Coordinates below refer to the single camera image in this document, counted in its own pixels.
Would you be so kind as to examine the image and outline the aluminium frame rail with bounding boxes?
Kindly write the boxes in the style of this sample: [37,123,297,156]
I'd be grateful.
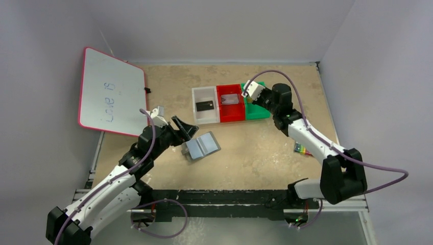
[69,189,369,214]

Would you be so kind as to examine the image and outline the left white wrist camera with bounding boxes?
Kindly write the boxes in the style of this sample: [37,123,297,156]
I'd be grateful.
[148,106,168,128]

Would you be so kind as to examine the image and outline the silver pink credit card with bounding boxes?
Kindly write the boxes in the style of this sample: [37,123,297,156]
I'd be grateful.
[220,94,239,105]

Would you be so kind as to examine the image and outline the red plastic bin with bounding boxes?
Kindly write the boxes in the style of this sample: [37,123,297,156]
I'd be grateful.
[216,84,245,123]

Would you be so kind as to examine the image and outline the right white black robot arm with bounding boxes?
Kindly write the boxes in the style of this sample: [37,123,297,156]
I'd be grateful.
[248,82,367,204]

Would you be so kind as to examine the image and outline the box of coloured markers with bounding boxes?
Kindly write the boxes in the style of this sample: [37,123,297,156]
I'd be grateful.
[294,142,312,156]

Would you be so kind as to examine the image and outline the green plastic bin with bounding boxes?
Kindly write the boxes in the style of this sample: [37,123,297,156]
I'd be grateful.
[242,97,271,120]

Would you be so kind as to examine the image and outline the white plastic bin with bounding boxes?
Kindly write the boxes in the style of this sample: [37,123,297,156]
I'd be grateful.
[191,86,220,125]

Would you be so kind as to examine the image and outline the grey leather card holder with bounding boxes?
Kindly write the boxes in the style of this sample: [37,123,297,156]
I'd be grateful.
[181,131,221,162]

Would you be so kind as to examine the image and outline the black credit card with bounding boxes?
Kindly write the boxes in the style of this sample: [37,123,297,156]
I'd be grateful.
[195,101,214,112]

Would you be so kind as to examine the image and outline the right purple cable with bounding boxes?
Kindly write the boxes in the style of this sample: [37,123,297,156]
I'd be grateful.
[244,70,410,195]

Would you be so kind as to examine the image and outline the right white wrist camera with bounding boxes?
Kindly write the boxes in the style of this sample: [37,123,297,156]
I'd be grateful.
[241,80,266,101]

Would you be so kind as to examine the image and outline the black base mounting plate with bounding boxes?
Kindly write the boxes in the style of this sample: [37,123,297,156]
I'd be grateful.
[133,189,320,223]

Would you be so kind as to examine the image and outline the white board with pink frame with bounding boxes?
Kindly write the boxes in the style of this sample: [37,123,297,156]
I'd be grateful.
[78,47,148,136]

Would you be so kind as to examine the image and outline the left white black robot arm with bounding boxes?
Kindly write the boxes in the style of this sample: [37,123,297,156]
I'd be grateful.
[45,116,199,244]

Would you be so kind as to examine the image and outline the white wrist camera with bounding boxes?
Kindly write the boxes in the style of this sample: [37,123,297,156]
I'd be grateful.
[241,80,266,101]
[148,106,168,128]

